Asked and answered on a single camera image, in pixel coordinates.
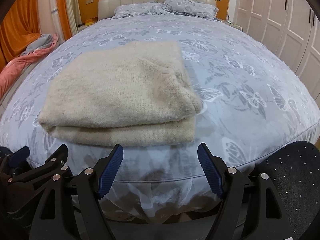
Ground ruffled butterfly print pillow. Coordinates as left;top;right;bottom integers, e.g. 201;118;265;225
162;0;219;19

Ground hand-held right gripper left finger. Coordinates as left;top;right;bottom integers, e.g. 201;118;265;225
29;144;124;240

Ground bed with butterfly sheet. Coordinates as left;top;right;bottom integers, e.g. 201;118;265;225
0;12;320;221

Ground white nightstand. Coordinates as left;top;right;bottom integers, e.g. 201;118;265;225
226;19;243;32
75;19;99;33

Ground narrow orange curtain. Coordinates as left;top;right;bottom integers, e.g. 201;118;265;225
55;0;73;41

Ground person's dark dotted pants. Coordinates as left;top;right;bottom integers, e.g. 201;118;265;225
257;141;320;240

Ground flat butterfly print pillow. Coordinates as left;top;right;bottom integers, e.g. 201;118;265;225
114;2;167;18

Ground white wardrobe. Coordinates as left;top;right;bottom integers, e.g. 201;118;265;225
229;0;320;101

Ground wide orange curtain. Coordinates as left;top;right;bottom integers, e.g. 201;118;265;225
0;0;41;68

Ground grey blanket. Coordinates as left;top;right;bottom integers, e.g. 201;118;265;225
20;34;54;57

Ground cream knit sweater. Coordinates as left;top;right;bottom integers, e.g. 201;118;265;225
39;41;203;147

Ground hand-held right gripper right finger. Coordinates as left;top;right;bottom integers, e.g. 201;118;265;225
197;142;293;240

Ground pink blanket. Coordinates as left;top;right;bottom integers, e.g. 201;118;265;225
0;34;59;101

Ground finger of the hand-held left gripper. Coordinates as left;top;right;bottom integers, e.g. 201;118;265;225
0;146;31;179
15;144;73;188

